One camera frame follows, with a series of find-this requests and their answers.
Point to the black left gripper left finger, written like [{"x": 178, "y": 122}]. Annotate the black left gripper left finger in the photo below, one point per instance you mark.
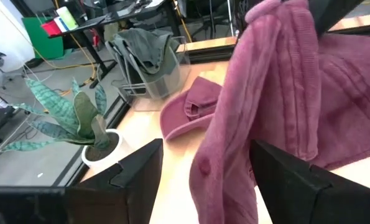
[{"x": 132, "y": 186}]

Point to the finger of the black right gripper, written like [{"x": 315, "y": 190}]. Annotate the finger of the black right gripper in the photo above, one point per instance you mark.
[{"x": 331, "y": 12}]

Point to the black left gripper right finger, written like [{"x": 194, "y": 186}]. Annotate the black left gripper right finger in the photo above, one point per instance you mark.
[{"x": 290, "y": 186}]

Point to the maroon cap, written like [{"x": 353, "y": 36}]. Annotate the maroon cap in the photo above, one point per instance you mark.
[
  {"x": 265, "y": 93},
  {"x": 178, "y": 115}
]

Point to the green cap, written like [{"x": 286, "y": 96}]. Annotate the green cap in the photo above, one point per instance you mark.
[
  {"x": 144, "y": 46},
  {"x": 169, "y": 68}
]

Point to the white plant pot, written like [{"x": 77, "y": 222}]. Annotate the white plant pot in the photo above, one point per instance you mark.
[{"x": 113, "y": 155}]

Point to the clear plastic bin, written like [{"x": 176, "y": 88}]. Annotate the clear plastic bin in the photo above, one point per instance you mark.
[{"x": 175, "y": 88}]

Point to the green snake plant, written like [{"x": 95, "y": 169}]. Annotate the green snake plant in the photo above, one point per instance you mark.
[{"x": 57, "y": 109}]

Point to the green board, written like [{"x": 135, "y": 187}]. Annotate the green board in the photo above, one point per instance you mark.
[{"x": 44, "y": 43}]

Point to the black desk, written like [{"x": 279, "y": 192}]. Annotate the black desk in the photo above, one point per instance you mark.
[{"x": 97, "y": 21}]

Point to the red box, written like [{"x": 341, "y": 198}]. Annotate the red box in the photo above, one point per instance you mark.
[{"x": 51, "y": 28}]

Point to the white and green cylinder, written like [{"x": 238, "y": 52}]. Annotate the white and green cylinder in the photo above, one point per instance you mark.
[{"x": 67, "y": 18}]

